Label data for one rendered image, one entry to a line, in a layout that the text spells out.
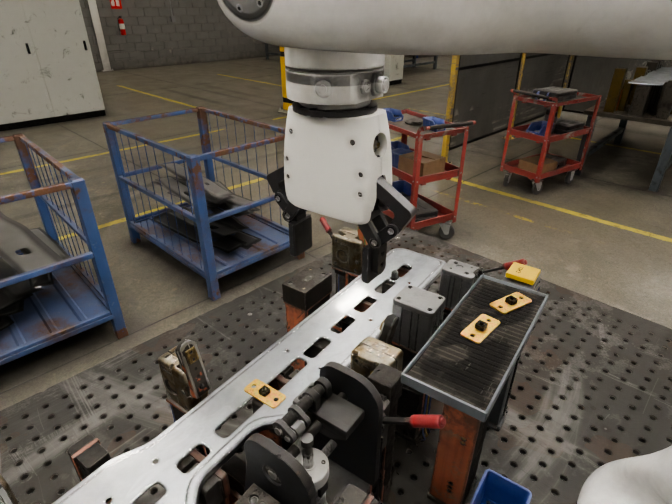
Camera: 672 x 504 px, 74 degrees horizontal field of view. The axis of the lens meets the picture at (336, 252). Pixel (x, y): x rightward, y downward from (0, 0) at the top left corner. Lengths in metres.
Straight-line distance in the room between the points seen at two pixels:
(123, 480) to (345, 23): 0.77
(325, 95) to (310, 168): 0.08
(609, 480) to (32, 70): 8.45
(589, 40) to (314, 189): 0.24
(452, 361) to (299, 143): 0.49
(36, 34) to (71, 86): 0.81
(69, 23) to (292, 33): 8.44
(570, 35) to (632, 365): 1.44
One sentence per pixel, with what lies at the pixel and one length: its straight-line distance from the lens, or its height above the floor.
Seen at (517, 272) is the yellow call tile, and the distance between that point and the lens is 1.07.
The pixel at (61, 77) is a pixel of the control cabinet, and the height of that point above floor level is 0.67.
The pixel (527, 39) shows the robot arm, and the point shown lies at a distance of 0.33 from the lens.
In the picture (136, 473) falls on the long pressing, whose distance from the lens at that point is 0.89.
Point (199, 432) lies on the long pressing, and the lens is 0.91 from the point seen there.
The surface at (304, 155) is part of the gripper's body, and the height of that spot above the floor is 1.56.
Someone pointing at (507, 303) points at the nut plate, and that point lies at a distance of 0.95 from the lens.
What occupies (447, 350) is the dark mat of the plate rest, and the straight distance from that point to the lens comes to 0.81.
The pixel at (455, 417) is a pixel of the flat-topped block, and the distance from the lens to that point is 0.95.
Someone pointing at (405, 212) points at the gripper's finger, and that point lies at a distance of 0.40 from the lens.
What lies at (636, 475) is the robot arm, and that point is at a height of 1.26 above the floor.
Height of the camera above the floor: 1.68
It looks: 29 degrees down
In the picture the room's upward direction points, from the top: straight up
